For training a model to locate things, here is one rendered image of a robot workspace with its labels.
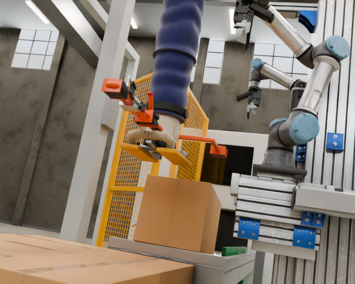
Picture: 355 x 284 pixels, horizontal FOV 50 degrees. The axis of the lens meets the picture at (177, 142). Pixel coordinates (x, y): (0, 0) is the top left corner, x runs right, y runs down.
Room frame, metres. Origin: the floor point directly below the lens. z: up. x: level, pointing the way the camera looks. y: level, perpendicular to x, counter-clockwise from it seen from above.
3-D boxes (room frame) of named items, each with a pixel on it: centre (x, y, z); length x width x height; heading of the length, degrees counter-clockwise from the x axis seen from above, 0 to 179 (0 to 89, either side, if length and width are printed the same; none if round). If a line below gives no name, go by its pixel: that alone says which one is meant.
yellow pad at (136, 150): (1.95, 0.18, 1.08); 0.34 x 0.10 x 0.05; 164
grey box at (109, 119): (3.25, 0.62, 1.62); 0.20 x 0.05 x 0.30; 163
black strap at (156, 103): (1.92, 0.09, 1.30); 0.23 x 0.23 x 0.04
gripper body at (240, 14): (1.48, -0.20, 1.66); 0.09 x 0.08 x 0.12; 78
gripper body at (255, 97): (2.45, -0.46, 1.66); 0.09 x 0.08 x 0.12; 78
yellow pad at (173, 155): (1.90, 0.00, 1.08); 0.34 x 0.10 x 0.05; 164
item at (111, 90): (1.35, 0.26, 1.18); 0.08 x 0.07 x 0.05; 164
